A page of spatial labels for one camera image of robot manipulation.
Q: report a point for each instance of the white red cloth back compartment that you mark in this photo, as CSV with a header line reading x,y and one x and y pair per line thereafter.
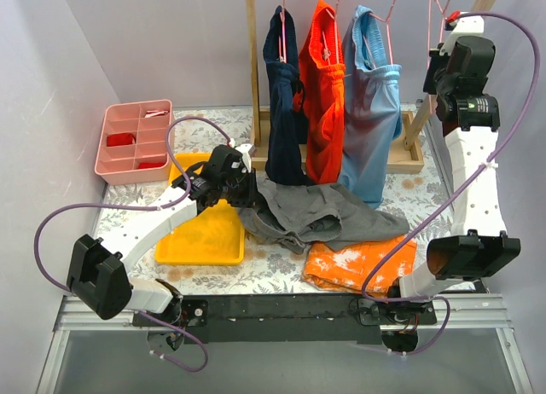
x,y
155,113

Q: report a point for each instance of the pink hanger with navy shorts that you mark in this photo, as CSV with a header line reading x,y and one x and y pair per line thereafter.
x,y
282,37

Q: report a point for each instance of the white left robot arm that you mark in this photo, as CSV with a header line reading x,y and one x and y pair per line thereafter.
x,y
100,267

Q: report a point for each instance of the red folded cloth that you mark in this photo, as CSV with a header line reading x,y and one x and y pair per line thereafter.
x,y
120,139

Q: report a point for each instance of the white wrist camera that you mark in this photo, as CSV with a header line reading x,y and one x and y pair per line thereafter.
x,y
247,151
456,27

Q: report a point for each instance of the red orange shorts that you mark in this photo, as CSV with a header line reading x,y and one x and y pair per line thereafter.
x,y
324,104

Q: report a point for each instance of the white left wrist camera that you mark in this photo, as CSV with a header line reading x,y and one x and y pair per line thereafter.
x,y
247,151

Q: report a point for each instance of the navy blue shorts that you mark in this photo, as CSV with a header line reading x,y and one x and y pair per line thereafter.
x,y
288,123

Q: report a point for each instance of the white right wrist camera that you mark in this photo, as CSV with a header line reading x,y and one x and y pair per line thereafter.
x,y
456,27

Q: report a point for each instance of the red cloth front compartment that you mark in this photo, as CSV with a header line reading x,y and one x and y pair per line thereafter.
x,y
150,165

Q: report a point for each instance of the pink divided organizer box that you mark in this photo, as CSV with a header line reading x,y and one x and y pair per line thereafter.
x,y
118,165

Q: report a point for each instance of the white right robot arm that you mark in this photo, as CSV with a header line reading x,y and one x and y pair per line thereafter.
x,y
478,245

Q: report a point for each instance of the floral table mat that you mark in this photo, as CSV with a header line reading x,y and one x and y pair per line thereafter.
x,y
268,268

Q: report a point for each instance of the light blue shorts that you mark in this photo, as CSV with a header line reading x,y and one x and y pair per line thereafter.
x,y
372,108

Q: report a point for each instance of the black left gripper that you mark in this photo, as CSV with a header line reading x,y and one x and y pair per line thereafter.
x,y
249,189

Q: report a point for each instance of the orange white folded shorts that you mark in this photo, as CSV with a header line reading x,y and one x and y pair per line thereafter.
x,y
347,269

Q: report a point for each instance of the pink hanger with red shorts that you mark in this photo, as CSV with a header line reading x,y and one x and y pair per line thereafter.
x,y
326,53

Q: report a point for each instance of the grey shorts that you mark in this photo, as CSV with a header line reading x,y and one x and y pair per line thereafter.
x,y
298,216

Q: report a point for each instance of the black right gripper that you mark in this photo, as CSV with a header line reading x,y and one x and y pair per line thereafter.
x,y
432,72

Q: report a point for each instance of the yellow plastic tray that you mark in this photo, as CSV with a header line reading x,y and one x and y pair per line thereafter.
x,y
215,237

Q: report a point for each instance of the pink wire hanger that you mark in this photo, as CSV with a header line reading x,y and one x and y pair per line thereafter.
x,y
442,8

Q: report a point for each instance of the wooden clothes rack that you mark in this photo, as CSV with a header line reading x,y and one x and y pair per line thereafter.
x,y
405,156

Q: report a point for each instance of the pink hanger with blue shorts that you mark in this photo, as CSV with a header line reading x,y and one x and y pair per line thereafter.
x,y
386,31

